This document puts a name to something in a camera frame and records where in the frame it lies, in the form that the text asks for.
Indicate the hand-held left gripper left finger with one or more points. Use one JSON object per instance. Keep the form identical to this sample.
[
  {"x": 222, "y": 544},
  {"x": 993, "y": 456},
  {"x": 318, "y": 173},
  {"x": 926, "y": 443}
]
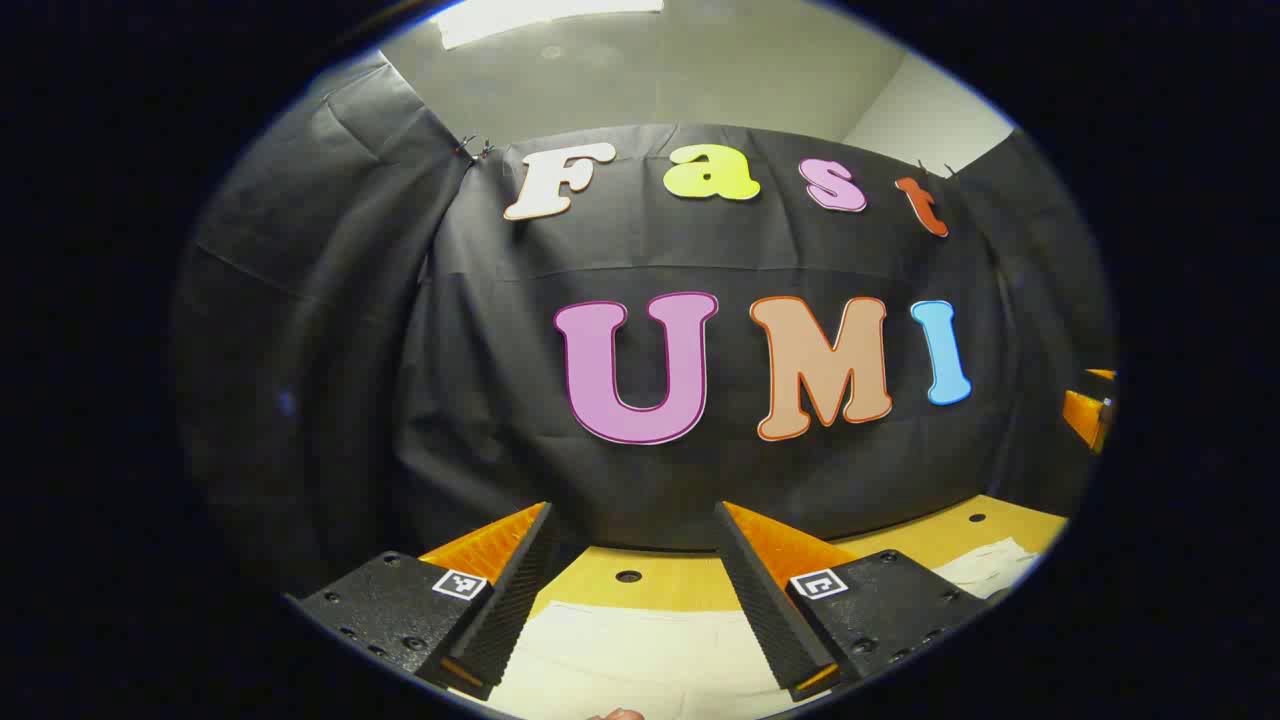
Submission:
[{"x": 510, "y": 610}]

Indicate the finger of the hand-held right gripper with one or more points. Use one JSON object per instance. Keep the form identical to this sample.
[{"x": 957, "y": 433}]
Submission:
[{"x": 1082, "y": 415}]

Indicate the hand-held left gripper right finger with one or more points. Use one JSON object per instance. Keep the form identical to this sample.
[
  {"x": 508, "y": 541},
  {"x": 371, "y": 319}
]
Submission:
[{"x": 765, "y": 610}]

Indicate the white jeans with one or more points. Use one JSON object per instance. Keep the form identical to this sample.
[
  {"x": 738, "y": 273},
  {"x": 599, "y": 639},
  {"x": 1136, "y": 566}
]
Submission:
[{"x": 640, "y": 660}]

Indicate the black backdrop cloth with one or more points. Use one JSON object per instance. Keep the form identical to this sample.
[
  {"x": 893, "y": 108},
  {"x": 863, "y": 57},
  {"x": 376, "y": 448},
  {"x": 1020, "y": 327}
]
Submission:
[{"x": 480, "y": 330}]

